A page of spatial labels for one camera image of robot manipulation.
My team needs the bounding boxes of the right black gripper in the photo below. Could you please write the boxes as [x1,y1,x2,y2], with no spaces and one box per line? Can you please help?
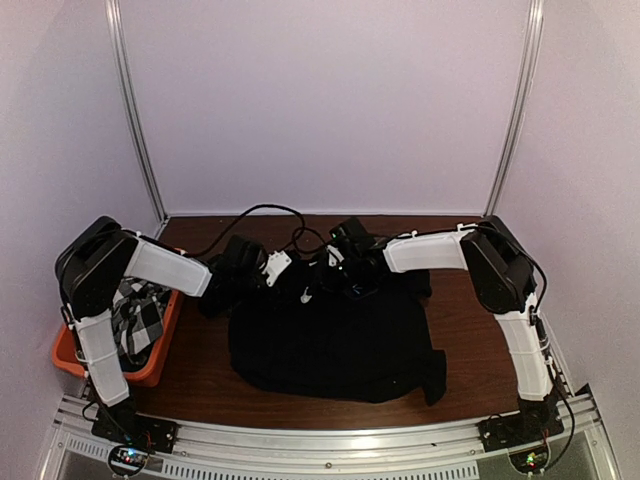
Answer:
[309,253,365,298]

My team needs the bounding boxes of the round gold brooch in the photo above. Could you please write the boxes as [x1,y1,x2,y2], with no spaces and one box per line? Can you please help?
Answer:
[300,286,314,304]

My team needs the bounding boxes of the black t-shirt blue logo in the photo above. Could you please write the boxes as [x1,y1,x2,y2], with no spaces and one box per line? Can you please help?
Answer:
[198,259,447,406]

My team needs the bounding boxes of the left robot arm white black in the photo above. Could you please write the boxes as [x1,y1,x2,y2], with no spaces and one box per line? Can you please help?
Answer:
[54,216,293,444]

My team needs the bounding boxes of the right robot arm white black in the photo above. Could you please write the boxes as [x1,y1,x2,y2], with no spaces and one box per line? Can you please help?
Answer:
[321,216,558,442]

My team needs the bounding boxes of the black white checkered shirt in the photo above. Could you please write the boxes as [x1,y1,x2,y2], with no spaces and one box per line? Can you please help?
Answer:
[111,277,172,372]

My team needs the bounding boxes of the orange plastic bin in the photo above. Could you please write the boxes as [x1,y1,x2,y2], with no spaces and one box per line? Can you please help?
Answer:
[51,291,184,388]

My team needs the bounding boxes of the left circuit board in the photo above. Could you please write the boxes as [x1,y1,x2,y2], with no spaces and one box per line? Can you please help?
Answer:
[107,445,149,476]

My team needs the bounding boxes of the circuit board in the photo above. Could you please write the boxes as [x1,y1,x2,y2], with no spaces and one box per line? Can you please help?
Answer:
[509,445,550,475]
[107,445,149,476]

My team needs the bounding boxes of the right circuit board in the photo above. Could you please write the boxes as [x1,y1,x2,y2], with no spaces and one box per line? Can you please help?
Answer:
[509,445,550,475]

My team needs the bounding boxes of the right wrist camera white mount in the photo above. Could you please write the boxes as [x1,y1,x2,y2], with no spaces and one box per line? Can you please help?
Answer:
[325,245,344,267]

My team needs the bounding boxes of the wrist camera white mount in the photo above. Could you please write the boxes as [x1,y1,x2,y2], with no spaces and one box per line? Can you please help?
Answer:
[262,251,292,287]
[325,245,344,267]

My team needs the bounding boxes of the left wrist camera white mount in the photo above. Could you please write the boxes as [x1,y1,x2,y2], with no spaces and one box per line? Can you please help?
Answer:
[262,251,292,287]

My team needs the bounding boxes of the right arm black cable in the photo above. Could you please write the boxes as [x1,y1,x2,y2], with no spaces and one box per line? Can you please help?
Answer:
[292,225,421,261]

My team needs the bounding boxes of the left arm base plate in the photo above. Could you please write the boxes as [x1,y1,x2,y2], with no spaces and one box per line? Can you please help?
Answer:
[91,413,178,454]

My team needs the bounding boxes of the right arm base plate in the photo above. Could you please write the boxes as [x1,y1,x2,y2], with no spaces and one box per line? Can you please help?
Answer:
[477,412,564,452]

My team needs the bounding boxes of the aluminium front rail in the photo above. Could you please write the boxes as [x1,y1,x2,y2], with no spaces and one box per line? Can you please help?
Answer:
[42,392,621,480]

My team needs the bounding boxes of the left aluminium corner post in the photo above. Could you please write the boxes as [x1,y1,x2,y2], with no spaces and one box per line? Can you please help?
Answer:
[104,0,168,224]

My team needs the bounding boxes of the aluminium corner post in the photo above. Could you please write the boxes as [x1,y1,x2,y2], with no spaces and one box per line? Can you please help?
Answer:
[104,0,168,224]
[484,0,545,216]

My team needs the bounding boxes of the right aluminium corner post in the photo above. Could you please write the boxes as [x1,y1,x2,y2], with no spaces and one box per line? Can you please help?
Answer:
[484,0,545,216]

